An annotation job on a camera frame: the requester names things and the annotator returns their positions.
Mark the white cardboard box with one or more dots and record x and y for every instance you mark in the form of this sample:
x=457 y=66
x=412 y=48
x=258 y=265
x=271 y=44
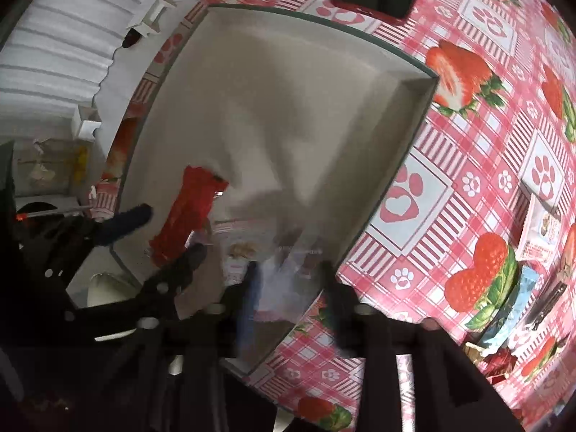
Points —
x=279 y=112

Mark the black snack bar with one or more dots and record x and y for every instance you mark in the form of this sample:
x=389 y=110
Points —
x=550 y=299

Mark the pink white snack packet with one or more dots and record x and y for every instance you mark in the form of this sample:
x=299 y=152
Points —
x=542 y=229
x=283 y=252

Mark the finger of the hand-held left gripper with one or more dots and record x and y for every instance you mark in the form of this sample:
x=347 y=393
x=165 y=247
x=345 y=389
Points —
x=191 y=258
x=129 y=221

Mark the red candy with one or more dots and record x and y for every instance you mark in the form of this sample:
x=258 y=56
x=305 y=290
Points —
x=499 y=363

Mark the white plastic bracket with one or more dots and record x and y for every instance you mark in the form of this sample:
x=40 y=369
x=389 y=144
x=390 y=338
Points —
x=153 y=14

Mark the gold wrapped candy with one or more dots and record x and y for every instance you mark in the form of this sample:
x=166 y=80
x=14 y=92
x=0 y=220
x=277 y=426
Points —
x=472 y=351

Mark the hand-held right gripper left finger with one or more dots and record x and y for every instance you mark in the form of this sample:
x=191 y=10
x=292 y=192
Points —
x=251 y=302

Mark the strawberry print tablecloth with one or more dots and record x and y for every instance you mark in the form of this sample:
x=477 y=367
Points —
x=486 y=166

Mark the small white box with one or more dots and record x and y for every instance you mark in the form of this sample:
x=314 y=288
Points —
x=85 y=121

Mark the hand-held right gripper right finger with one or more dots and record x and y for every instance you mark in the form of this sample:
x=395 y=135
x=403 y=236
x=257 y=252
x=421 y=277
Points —
x=334 y=302

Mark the red snack packet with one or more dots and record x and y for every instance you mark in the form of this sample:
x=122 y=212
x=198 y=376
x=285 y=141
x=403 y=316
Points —
x=189 y=211

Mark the small black object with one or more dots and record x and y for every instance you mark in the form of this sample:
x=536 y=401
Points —
x=130 y=38

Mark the light blue snack packet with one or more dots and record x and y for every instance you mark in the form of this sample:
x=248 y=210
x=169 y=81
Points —
x=517 y=294

